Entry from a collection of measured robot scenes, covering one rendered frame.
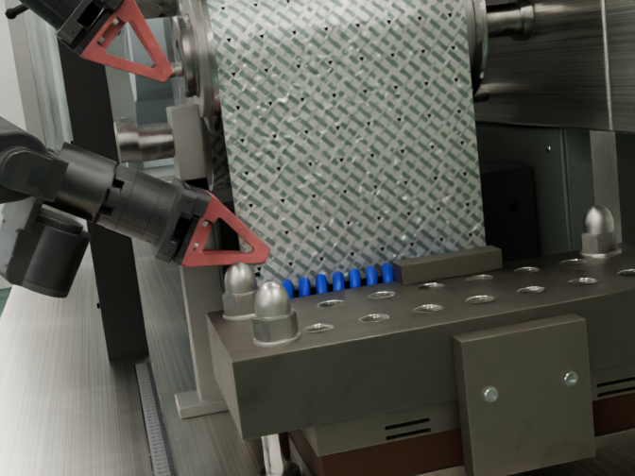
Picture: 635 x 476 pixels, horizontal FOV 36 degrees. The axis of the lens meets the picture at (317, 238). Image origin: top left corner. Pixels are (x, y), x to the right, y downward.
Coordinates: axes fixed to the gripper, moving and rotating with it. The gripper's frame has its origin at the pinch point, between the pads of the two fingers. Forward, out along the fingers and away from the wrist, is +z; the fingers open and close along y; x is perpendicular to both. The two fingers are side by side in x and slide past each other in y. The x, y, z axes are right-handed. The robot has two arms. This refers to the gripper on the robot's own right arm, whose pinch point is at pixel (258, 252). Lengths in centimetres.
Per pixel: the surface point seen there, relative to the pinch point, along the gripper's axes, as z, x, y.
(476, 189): 17.1, 13.2, 0.2
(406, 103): 7.4, 17.8, 0.2
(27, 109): -28, 0, -102
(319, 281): 5.5, -0.2, 3.3
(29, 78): -30, 6, -102
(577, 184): 27.6, 17.7, -1.6
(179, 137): -9.9, 6.8, -7.0
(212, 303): -0.7, -7.1, -7.8
